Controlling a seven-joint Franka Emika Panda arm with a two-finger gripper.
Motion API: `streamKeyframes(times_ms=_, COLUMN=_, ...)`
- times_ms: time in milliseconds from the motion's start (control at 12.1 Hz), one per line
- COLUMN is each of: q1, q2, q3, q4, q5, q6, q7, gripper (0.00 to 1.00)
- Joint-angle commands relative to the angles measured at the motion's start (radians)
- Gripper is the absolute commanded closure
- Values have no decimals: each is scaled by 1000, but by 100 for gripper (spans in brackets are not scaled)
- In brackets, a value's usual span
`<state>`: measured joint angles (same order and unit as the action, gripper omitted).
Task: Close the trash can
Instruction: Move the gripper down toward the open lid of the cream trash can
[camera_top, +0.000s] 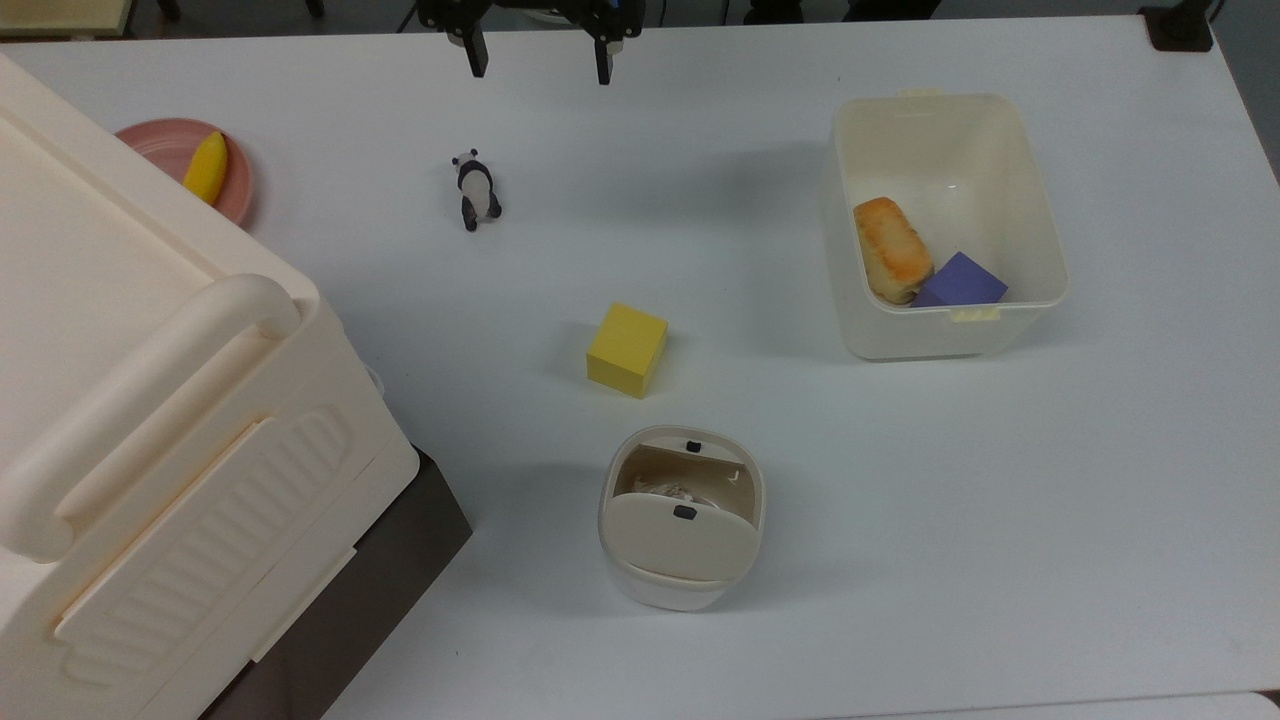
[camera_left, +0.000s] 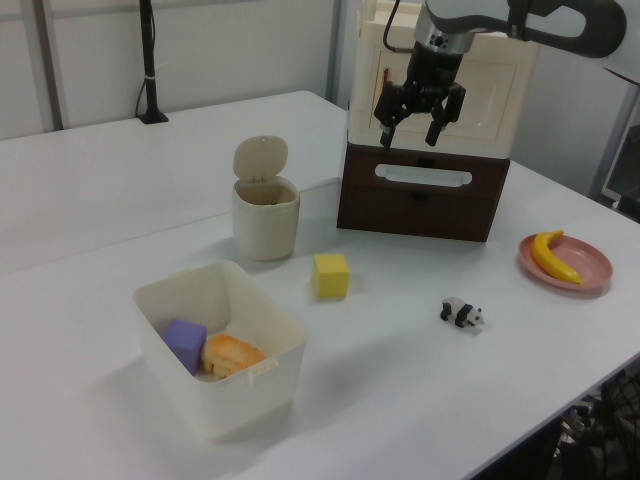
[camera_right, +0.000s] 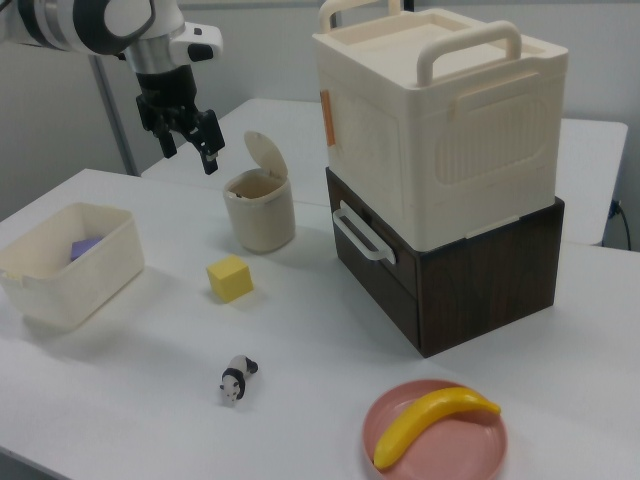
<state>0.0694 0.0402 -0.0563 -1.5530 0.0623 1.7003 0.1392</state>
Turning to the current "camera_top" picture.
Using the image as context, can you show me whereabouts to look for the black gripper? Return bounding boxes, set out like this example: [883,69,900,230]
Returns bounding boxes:
[415,0,646,86]

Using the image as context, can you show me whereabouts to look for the beige trash can lid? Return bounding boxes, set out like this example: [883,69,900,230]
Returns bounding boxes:
[605,492,759,584]

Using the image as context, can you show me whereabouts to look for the crumpled paper trash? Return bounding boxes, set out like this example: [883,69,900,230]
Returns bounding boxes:
[632,478,707,503]

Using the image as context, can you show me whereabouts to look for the beige desktop trash can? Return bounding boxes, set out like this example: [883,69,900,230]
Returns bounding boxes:
[598,425,768,613]

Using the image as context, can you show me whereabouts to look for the small panda figurine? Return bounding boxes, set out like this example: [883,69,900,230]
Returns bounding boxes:
[450,148,504,233]

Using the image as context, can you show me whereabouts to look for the yellow foam cube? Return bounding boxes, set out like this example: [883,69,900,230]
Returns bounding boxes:
[586,302,670,400]

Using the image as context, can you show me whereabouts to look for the yellow toy banana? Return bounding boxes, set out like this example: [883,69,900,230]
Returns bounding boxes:
[182,131,230,207]

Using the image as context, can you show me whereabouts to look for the pink plate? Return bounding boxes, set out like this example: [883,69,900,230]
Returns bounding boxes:
[114,118,255,229]

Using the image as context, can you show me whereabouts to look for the toy bread loaf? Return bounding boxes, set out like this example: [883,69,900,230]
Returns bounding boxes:
[852,196,936,306]

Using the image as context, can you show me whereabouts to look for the white plastic storage bin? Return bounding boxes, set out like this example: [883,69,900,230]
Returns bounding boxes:
[821,87,1070,362]

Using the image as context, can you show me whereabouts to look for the purple foam cube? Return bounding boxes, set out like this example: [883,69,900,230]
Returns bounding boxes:
[910,251,1010,309]

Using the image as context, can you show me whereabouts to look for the light wooden table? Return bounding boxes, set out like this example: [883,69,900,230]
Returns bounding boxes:
[0,0,137,39]

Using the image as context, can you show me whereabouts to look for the cream plastic drawer cabinet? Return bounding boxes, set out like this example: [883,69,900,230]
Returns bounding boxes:
[0,50,421,720]

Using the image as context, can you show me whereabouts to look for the black table clamp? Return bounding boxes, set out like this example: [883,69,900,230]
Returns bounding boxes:
[1139,4,1217,54]

